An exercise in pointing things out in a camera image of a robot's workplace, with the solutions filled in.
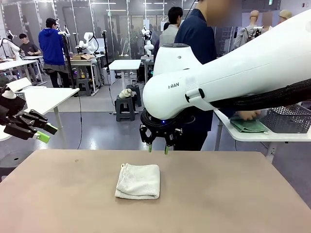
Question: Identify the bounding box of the white background table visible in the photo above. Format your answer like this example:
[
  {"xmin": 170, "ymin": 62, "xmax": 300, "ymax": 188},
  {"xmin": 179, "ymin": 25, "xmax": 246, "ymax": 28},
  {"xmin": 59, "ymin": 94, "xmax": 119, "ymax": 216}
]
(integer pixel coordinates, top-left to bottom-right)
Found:
[{"xmin": 0, "ymin": 59, "xmax": 45, "ymax": 86}]

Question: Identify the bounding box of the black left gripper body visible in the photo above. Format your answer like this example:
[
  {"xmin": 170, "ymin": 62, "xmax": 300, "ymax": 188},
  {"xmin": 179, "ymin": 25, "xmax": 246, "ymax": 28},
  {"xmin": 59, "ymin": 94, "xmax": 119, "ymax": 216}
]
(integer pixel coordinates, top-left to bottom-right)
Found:
[{"xmin": 0, "ymin": 97, "xmax": 30, "ymax": 127}]

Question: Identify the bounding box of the person in navy jacket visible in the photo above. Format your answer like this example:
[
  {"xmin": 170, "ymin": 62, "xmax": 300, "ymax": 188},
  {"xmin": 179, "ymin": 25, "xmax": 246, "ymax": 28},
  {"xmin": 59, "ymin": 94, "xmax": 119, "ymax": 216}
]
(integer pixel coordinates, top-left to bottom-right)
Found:
[{"xmin": 174, "ymin": 0, "xmax": 242, "ymax": 151}]

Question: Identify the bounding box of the man in blue hoodie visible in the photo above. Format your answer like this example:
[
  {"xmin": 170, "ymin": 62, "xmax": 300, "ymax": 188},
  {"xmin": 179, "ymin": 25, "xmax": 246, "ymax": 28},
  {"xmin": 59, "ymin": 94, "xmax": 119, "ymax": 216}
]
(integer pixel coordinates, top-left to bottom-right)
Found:
[{"xmin": 38, "ymin": 17, "xmax": 71, "ymax": 88}]

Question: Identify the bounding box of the white workbench desk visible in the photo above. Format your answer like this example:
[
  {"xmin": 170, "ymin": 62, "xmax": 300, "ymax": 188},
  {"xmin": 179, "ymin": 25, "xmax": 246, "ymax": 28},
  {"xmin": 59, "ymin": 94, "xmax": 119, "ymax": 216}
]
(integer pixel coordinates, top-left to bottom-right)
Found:
[{"xmin": 69, "ymin": 56, "xmax": 104, "ymax": 95}]

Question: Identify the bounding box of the black camera tripod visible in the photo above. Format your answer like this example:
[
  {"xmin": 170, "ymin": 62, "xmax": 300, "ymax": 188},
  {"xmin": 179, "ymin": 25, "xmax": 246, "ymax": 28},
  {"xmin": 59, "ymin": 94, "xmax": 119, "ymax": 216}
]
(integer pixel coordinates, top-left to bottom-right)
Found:
[
  {"xmin": 58, "ymin": 24, "xmax": 76, "ymax": 89},
  {"xmin": 251, "ymin": 26, "xmax": 265, "ymax": 39}
]

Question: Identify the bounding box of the green towel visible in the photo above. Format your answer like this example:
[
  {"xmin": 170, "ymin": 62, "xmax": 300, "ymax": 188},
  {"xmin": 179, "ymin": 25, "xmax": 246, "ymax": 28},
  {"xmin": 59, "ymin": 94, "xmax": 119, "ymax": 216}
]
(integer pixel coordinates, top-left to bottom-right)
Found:
[{"xmin": 229, "ymin": 117, "xmax": 269, "ymax": 133}]

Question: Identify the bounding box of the grey step stool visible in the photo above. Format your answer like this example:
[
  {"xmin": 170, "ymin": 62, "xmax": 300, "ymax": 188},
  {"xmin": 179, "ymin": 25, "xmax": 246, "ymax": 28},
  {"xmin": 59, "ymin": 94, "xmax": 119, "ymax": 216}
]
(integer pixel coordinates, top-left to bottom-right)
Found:
[{"xmin": 76, "ymin": 78, "xmax": 92, "ymax": 97}]

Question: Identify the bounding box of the dark grey plastic stool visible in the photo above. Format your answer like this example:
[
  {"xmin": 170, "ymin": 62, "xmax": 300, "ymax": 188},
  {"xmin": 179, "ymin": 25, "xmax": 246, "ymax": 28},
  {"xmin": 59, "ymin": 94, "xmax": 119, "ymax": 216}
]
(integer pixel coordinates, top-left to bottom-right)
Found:
[
  {"xmin": 115, "ymin": 95, "xmax": 136, "ymax": 122},
  {"xmin": 126, "ymin": 83, "xmax": 142, "ymax": 107}
]

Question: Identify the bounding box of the mannequin in grey shirt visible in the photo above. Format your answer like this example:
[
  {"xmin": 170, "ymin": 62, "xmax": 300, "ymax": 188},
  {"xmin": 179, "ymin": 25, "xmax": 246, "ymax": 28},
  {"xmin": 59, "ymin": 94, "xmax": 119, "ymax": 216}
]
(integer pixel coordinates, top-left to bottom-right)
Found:
[{"xmin": 234, "ymin": 10, "xmax": 268, "ymax": 49}]

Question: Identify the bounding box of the black pole stand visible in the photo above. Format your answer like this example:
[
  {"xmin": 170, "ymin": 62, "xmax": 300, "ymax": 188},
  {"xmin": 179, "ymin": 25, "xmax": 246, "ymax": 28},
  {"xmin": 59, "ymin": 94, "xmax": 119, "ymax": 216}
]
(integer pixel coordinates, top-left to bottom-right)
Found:
[{"xmin": 101, "ymin": 30, "xmax": 110, "ymax": 86}]

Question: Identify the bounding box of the open cardboard box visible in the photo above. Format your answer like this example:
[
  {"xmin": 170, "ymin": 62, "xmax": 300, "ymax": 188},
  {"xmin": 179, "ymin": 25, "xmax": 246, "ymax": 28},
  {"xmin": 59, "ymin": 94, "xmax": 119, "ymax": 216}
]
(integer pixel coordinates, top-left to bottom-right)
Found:
[{"xmin": 70, "ymin": 54, "xmax": 95, "ymax": 61}]

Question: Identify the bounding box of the seated man in black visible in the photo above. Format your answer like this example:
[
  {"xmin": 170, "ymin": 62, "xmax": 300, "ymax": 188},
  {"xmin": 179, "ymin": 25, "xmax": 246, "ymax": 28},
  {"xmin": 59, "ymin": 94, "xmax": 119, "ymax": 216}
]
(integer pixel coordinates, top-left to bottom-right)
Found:
[{"xmin": 18, "ymin": 33, "xmax": 42, "ymax": 58}]

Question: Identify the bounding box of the white terry towel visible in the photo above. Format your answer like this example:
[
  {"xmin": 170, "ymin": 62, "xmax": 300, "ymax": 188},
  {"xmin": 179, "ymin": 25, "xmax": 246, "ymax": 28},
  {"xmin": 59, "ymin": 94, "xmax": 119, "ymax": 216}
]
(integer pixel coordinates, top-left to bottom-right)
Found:
[{"xmin": 114, "ymin": 163, "xmax": 161, "ymax": 200}]

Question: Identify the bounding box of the person's right hand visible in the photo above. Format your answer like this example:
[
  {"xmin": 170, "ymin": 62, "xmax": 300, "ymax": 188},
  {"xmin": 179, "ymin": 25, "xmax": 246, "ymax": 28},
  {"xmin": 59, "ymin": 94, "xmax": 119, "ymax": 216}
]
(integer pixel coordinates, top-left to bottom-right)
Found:
[{"xmin": 237, "ymin": 110, "xmax": 262, "ymax": 121}]

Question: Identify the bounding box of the white standing desk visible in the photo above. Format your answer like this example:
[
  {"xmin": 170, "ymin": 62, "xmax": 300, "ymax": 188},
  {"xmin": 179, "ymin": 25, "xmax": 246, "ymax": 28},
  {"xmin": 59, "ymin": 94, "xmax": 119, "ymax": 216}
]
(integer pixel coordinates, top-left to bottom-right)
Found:
[{"xmin": 108, "ymin": 59, "xmax": 142, "ymax": 115}]

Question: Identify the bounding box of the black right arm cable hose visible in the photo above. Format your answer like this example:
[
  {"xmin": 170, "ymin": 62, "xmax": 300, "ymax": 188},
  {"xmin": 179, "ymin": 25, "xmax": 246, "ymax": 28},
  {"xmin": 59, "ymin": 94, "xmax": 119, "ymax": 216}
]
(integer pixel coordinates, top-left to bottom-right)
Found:
[{"xmin": 208, "ymin": 78, "xmax": 311, "ymax": 110}]

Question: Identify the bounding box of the mannequin in orange jacket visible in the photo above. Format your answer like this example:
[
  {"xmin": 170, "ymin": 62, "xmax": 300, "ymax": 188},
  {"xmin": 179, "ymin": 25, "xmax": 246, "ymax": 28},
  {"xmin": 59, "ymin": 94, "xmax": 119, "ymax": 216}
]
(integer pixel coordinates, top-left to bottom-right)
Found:
[{"xmin": 278, "ymin": 9, "xmax": 294, "ymax": 25}]

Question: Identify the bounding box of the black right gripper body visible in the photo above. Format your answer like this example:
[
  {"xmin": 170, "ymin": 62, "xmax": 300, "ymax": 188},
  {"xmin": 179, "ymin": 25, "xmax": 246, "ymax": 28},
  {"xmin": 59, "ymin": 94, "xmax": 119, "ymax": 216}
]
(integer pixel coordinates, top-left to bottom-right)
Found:
[{"xmin": 148, "ymin": 118, "xmax": 182, "ymax": 139}]

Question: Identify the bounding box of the grey mesh basket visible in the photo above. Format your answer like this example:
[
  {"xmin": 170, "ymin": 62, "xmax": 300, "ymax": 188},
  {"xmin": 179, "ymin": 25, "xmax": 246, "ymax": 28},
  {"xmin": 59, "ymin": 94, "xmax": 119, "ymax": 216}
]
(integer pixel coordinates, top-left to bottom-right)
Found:
[
  {"xmin": 260, "ymin": 103, "xmax": 311, "ymax": 134},
  {"xmin": 14, "ymin": 90, "xmax": 27, "ymax": 102}
]

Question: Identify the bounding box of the beige cloth bundle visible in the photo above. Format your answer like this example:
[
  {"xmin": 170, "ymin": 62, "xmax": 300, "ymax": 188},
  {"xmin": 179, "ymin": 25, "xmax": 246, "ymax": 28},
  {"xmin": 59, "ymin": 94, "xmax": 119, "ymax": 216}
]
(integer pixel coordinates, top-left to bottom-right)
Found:
[{"xmin": 121, "ymin": 88, "xmax": 138, "ymax": 99}]

